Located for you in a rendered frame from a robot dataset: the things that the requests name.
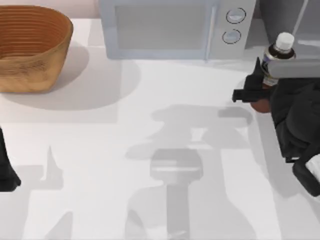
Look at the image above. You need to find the brown bottle with white cap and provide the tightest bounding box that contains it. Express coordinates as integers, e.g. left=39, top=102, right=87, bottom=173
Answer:
left=249, top=32, right=297, bottom=115

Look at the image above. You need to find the round microwave knob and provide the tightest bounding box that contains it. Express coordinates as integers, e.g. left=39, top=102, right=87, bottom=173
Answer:
left=221, top=28, right=242, bottom=46
left=225, top=7, right=247, bottom=25

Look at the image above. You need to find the pale microwave oven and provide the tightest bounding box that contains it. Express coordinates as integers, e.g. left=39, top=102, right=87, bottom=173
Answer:
left=97, top=0, right=257, bottom=62

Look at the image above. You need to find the microwave oven door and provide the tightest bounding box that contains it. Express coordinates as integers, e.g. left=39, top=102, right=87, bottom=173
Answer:
left=104, top=0, right=214, bottom=61

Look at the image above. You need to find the wooden basket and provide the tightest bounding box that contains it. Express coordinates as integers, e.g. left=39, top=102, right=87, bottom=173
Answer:
left=0, top=4, right=74, bottom=95

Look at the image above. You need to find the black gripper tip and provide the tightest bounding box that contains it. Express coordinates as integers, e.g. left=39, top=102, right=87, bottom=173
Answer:
left=0, top=126, right=22, bottom=193

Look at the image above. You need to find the microwave door handle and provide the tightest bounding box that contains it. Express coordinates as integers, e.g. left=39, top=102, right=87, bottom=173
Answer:
left=204, top=5, right=216, bottom=62

